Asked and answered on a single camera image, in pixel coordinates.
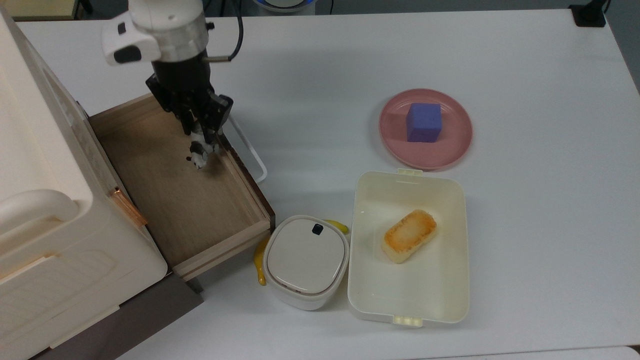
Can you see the black table clamp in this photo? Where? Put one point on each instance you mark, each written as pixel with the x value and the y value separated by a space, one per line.
pixel 589 14

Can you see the black and white animal toy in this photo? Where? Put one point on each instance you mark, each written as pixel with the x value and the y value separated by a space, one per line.
pixel 199 152

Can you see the purple cube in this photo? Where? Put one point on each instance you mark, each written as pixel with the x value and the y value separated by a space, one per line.
pixel 424 122

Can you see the toasted bread toy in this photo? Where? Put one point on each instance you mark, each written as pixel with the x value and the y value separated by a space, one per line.
pixel 409 235

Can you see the copper latch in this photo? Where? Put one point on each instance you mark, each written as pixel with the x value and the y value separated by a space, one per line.
pixel 128 207

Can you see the cream lunch box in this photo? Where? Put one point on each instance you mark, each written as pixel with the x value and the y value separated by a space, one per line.
pixel 410 285

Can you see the small white lidded bin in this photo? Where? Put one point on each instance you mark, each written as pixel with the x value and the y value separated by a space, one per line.
pixel 305 262

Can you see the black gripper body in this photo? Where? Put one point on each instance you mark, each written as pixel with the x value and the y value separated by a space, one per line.
pixel 182 85

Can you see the yellow banana toy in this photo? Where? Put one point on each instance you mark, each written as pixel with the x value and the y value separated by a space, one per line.
pixel 259 260

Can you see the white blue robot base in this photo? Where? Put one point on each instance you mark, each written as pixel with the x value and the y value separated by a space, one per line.
pixel 285 5

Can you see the wooden drawer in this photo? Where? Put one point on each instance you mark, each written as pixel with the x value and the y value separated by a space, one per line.
pixel 185 200

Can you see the yellow wooden furniture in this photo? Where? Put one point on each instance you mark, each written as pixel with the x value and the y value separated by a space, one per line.
pixel 40 7

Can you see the pink plate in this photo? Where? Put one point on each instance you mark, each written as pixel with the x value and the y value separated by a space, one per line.
pixel 440 150

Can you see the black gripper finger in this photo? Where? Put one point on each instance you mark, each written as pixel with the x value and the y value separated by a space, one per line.
pixel 217 112
pixel 188 122

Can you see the cream plastic drawer cabinet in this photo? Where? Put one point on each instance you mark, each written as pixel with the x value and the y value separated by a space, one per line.
pixel 45 210

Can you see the brown cabinet base board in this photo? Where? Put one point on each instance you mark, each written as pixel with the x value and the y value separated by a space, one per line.
pixel 130 320

